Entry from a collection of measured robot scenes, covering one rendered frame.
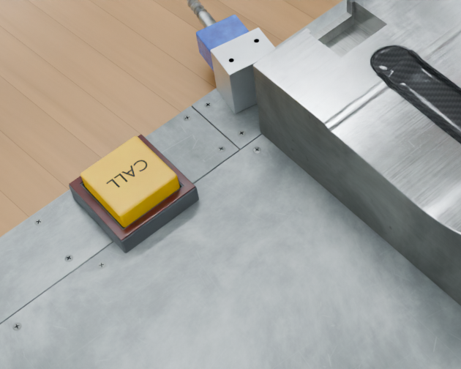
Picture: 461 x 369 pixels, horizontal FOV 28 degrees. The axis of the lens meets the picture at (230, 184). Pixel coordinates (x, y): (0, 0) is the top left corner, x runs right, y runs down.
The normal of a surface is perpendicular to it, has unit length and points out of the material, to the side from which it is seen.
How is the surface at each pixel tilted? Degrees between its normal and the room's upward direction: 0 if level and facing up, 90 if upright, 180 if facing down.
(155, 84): 0
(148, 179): 0
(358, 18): 90
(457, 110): 8
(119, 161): 0
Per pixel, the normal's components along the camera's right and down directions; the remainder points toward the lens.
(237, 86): 0.48, 0.69
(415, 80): -0.16, -0.51
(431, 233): -0.77, 0.56
